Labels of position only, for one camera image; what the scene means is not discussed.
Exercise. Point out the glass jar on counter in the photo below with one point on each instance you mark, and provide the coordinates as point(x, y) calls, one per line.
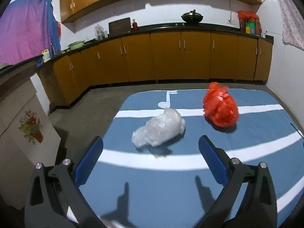
point(100, 33)

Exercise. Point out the colourful small box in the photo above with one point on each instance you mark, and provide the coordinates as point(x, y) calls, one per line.
point(46, 56)

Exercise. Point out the dark cutting board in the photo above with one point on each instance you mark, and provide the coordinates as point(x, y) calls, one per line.
point(120, 27)

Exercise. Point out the white plastic bag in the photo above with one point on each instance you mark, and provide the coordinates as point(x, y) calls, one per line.
point(159, 129)

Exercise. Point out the red bag with bottles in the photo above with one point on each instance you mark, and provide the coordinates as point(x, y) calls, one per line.
point(249, 23)

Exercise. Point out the red small bottle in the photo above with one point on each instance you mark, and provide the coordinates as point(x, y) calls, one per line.
point(134, 25)

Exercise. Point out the purple blue hanging cloth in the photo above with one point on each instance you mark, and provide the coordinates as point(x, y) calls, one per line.
point(28, 28)

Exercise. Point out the red plastic bag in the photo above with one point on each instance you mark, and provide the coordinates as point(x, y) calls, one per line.
point(219, 106)

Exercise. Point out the white cabinet with flower sticker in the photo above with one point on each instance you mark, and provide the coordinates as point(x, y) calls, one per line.
point(27, 138)

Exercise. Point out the lower wooden kitchen cabinets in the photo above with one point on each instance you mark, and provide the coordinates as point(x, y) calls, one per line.
point(157, 54)

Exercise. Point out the pink floral hanging cloth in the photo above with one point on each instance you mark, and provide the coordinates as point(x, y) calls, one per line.
point(292, 21)

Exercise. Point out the green pot on counter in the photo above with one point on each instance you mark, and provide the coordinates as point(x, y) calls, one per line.
point(76, 45)

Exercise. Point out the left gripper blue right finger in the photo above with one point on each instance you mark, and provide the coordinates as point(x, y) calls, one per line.
point(259, 205)

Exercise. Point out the black wok with lid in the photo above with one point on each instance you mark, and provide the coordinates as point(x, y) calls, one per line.
point(192, 17)

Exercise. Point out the blue white striped tablecloth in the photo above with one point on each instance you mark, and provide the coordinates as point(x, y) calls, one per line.
point(171, 185)

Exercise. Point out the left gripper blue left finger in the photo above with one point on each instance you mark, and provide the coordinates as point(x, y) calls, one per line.
point(54, 198)

